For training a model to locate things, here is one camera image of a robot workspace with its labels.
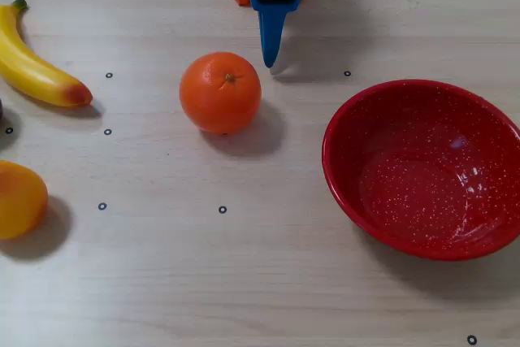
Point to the yellow plastic banana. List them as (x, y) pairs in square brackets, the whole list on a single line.
[(36, 79)]

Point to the red speckled enamel bowl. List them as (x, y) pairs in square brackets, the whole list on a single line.
[(422, 192)]

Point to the orange fruit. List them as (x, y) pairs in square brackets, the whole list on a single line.
[(219, 95)]

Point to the dark purple plum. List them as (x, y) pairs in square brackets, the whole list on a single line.
[(1, 110)]

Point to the yellow orange mango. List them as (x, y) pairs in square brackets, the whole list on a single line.
[(20, 200)]

